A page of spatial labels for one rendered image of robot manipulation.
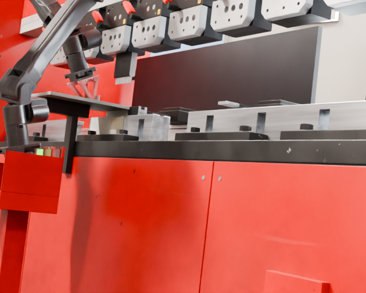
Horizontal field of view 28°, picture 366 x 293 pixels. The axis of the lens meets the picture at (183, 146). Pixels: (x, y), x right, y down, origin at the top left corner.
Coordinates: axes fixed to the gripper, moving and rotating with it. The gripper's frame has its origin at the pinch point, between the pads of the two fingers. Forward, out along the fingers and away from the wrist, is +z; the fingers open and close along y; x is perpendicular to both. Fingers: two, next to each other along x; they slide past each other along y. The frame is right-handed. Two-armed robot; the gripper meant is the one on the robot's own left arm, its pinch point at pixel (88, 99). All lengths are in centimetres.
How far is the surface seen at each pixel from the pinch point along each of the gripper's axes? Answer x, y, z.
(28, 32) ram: -22, 79, -26
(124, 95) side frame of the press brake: -60, 85, 12
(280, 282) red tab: 23, -100, 34
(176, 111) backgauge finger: -26.1, -5.2, 12.8
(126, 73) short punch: -13.5, -3.6, -3.9
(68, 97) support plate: 10.8, -9.5, -3.4
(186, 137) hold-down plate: 3, -51, 12
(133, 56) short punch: -16.8, -5.3, -8.5
